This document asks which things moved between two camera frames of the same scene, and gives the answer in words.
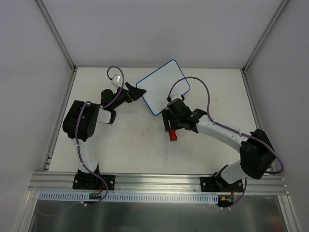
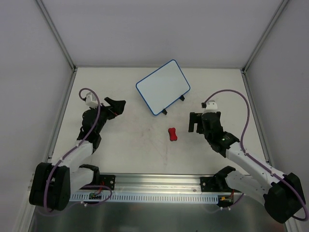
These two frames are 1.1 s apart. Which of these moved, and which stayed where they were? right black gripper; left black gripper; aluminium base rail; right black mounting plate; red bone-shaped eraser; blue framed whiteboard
Moved: left black gripper; right black gripper
Stayed: aluminium base rail; red bone-shaped eraser; right black mounting plate; blue framed whiteboard
